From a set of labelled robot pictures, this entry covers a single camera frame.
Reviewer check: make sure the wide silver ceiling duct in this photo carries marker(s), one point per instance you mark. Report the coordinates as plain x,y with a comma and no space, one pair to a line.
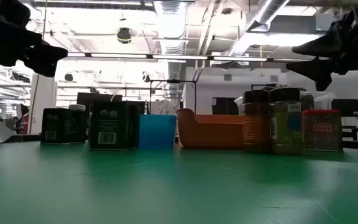
171,25

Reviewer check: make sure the black-lidded green spice jar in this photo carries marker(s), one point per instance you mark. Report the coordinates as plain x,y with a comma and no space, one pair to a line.
284,133

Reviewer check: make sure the blue plastic bin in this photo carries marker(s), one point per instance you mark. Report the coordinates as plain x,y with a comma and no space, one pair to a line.
157,132

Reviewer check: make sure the white building column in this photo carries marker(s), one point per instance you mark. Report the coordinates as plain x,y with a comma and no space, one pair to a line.
43,105

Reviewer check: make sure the dark rectangular spice box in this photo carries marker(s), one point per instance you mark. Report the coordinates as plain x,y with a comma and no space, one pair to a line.
54,124
107,124

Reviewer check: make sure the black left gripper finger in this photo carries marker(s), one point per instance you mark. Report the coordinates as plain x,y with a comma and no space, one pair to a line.
45,59

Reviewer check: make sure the black metal frame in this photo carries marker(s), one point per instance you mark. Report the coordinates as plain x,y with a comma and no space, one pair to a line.
172,81

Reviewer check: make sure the clear plastic storage tub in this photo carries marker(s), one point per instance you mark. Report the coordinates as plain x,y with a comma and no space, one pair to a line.
323,101

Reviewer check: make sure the orange plastic bin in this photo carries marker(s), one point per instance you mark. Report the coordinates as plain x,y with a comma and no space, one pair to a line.
210,133

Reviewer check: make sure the white-lidded clear spice jar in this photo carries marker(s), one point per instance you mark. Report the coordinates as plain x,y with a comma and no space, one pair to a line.
77,107

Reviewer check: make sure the black ceiling dome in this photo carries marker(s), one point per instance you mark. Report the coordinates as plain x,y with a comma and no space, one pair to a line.
124,35

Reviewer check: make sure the black overhead light bar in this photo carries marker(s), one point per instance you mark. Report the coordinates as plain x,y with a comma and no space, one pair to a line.
210,58

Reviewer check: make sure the red-lidded paprika tin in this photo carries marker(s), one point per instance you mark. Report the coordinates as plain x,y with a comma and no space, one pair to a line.
322,133

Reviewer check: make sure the small black monitor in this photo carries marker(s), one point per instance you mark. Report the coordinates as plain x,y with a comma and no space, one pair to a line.
346,107

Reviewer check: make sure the large black monitor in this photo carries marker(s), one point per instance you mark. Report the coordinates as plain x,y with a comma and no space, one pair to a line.
98,97

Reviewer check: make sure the black-lidded brown spice jar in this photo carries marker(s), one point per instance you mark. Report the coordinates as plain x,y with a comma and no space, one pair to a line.
256,127

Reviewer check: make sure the slanted silver ceiling duct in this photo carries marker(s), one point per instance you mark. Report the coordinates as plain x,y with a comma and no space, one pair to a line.
259,18

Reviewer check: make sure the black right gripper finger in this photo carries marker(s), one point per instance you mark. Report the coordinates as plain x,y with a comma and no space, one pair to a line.
322,46
319,70

